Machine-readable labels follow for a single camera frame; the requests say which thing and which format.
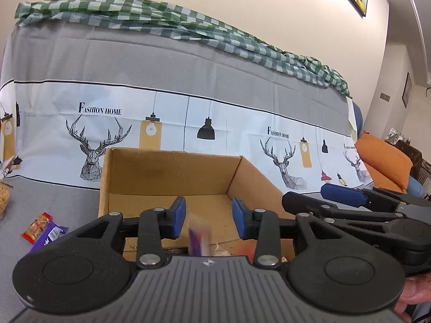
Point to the blue sofa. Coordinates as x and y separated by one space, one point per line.
359 119

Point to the grey deer print sofa cover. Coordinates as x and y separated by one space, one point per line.
202 84

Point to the small white black packet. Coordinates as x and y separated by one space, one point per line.
11 167

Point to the green checkered cloth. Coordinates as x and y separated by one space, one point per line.
202 32

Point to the small orange red snack bar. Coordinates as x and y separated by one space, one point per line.
37 227

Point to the dark wooden cabinet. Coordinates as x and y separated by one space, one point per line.
412 156

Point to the orange cushion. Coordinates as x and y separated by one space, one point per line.
384 158

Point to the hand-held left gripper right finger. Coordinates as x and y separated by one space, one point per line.
239 217

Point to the small dark wall frame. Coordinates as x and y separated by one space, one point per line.
406 90

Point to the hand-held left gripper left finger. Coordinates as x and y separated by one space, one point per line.
178 217

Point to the brown cardboard box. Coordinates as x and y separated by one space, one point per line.
168 171

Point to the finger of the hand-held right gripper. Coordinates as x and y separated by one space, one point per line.
303 202
340 193

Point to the wall switch plate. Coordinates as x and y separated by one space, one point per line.
385 97

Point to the blue cushion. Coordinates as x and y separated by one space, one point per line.
417 185

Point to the person's right hand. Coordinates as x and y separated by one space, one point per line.
416 292

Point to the clear bag of crackers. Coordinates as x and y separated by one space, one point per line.
3 197

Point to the purple chocolate bar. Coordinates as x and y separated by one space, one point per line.
47 237

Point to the purple snack packet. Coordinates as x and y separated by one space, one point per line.
198 242

